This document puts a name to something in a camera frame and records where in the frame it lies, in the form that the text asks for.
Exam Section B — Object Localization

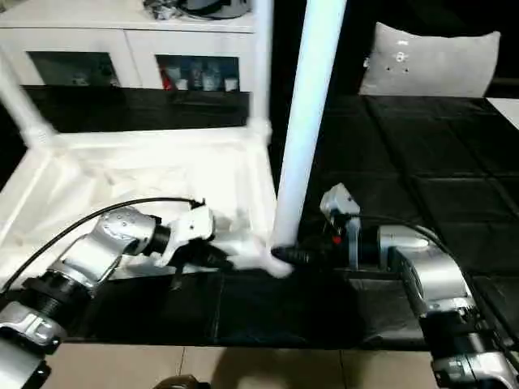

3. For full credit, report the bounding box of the white plastic table top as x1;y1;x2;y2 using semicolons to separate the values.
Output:
0;121;295;280

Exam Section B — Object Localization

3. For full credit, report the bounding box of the white plastic table leg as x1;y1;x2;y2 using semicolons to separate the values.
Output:
249;0;277;141
0;40;62;149
269;0;350;254

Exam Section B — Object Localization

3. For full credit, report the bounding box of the black work mat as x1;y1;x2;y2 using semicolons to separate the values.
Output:
0;83;519;352

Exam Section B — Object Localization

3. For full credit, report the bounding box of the black tall furniture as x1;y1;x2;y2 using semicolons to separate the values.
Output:
271;0;519;98

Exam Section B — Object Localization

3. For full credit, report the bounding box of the grey printed cushion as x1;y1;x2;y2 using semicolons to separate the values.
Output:
358;22;502;97

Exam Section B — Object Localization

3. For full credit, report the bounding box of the white flat sheet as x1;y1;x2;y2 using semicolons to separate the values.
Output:
484;96;519;122

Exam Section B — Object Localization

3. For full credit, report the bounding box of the white glass-door cabinet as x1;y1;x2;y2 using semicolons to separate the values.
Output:
0;0;259;92

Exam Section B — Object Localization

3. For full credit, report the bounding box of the dark crumpled cloth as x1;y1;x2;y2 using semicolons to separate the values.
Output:
144;0;182;21

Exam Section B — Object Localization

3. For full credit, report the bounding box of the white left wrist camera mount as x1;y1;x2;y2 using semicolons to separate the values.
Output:
164;206;216;268

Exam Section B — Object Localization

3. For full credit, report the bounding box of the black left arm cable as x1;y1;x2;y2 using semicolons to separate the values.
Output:
0;197;206;293

